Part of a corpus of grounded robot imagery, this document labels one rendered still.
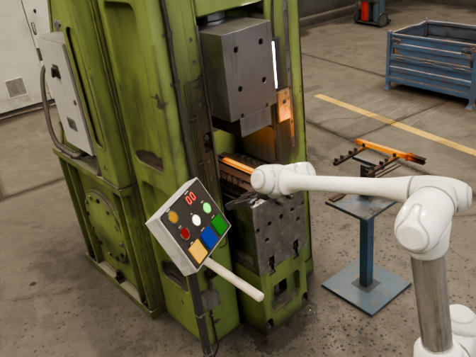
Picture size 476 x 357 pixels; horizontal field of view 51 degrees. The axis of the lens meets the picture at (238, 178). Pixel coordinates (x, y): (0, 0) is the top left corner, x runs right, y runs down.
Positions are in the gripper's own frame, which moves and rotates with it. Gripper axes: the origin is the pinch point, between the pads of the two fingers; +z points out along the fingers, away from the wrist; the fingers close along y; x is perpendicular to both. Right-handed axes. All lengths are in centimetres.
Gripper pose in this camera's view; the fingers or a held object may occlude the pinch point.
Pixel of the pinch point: (232, 204)
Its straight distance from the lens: 215.2
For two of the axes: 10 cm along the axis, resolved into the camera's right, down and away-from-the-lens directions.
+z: -7.3, 3.4, 5.9
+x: -5.5, -8.1, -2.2
